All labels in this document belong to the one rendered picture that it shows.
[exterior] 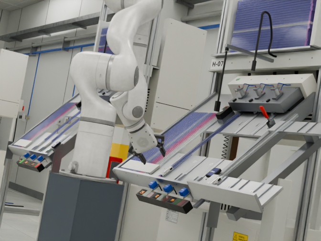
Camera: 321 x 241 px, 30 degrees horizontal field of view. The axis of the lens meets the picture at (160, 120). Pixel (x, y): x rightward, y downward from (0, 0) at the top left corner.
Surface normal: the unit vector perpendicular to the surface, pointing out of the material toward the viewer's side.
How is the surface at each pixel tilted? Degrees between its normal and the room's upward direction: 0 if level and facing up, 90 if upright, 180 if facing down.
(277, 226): 90
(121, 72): 93
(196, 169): 43
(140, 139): 120
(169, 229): 90
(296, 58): 90
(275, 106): 133
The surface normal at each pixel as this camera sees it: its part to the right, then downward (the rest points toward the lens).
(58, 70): -0.82, -0.18
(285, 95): -0.43, -0.84
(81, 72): -0.02, 0.00
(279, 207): 0.55, 0.04
